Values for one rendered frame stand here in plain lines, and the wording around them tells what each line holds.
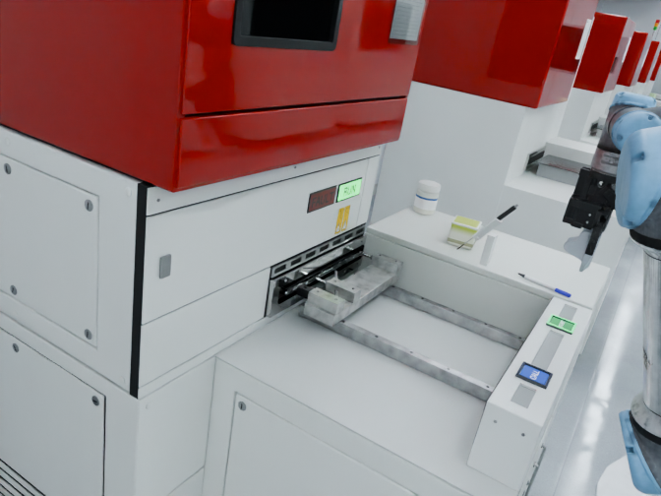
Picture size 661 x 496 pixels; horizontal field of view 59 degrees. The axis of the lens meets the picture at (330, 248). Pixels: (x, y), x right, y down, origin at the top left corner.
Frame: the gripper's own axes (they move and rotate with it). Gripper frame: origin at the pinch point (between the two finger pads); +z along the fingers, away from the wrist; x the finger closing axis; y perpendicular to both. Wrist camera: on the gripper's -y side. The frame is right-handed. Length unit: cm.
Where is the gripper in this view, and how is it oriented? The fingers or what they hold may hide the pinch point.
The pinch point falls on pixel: (586, 267)
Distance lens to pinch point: 133.3
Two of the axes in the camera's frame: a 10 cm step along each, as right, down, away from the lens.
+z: -1.7, 9.1, 3.8
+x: -5.2, 2.5, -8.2
